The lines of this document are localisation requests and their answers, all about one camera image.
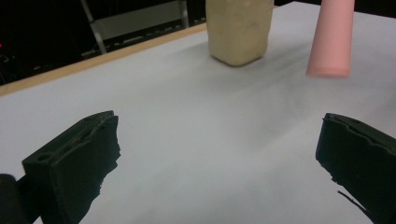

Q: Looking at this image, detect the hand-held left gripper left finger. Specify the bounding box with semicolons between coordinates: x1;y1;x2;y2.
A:
21;110;121;224

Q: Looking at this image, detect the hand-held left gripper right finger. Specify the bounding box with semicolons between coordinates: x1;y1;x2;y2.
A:
315;112;396;224

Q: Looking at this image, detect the pink hairbrush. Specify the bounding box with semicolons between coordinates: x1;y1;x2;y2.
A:
304;0;356;79

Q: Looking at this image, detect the beige square cup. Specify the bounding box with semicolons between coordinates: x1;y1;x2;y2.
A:
205;0;276;67

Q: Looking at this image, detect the white metal stand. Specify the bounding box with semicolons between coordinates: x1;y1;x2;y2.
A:
79;0;191;56

